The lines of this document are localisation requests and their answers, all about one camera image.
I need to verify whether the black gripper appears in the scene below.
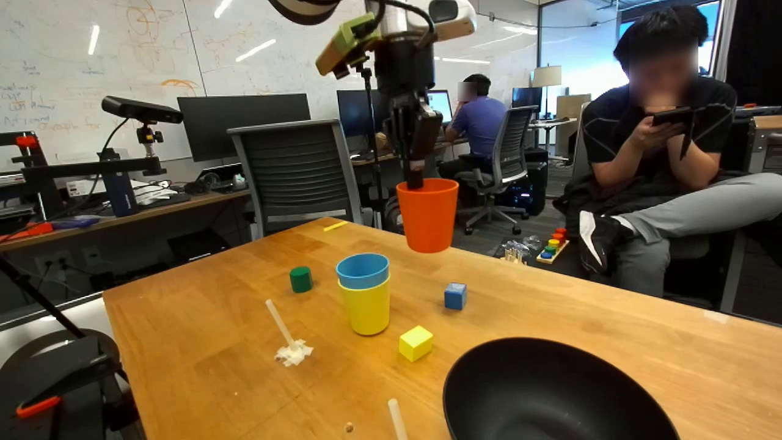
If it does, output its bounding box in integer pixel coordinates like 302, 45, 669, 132
377, 32, 443, 190

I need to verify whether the orange plastic cup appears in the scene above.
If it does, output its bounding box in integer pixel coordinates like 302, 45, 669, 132
393, 175, 462, 253

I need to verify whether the blue plastic cup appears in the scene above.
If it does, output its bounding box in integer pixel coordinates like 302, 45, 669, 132
335, 252, 393, 290

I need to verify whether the lit computer monitor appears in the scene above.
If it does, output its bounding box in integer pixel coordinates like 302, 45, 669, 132
426, 88, 455, 126

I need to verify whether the person in blue shirt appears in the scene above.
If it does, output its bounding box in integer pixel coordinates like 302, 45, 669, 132
437, 70, 509, 204

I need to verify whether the small dark computer monitor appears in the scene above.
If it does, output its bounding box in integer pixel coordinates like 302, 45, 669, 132
335, 88, 391, 138

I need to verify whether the gray swivel office chair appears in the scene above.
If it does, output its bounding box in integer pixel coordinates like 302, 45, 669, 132
455, 102, 545, 236

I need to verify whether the crumpled clear plastic wrap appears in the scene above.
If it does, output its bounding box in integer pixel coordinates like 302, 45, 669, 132
495, 234, 536, 263

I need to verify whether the gray mesh office chair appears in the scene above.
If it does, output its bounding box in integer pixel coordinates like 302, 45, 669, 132
224, 116, 366, 241

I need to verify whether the blue cube block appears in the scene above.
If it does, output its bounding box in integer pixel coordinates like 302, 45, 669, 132
443, 280, 470, 312

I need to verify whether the white shade lamp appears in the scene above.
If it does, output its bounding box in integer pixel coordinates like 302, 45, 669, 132
532, 64, 567, 125

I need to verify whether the colorful stacking toy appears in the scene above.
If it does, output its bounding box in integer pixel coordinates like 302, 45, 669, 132
536, 228, 571, 265

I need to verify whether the yellow plastic cup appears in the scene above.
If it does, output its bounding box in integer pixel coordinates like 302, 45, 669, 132
335, 279, 393, 338

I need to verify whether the green cylinder block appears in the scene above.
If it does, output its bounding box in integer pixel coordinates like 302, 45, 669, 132
289, 263, 314, 296

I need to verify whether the yellow cube block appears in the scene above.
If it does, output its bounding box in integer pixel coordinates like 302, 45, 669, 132
395, 322, 437, 364

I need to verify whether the person in black shirt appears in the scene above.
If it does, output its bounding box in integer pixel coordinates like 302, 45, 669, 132
571, 4, 782, 298

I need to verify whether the wooden side desk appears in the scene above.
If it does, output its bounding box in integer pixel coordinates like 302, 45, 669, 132
0, 187, 255, 253

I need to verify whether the white cloth pile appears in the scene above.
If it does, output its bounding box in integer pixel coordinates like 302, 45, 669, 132
130, 179, 178, 207

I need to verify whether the black bowl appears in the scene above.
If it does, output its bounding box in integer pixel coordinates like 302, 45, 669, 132
440, 335, 681, 440

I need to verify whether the black and red stand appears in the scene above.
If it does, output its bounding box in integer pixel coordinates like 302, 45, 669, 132
0, 130, 167, 221

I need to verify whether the black tripod leg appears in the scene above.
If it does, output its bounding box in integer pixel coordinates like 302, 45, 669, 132
0, 253, 85, 338

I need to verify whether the black round equipment case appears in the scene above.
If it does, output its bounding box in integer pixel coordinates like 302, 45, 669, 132
0, 328, 146, 440

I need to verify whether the wrist camera with green mount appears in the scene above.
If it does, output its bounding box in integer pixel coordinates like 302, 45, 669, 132
312, 11, 387, 80

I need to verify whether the black camera on stand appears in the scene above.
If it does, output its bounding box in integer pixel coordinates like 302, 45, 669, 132
101, 93, 185, 162

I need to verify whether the red clamp handle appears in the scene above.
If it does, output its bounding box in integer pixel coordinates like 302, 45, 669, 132
11, 394, 65, 423

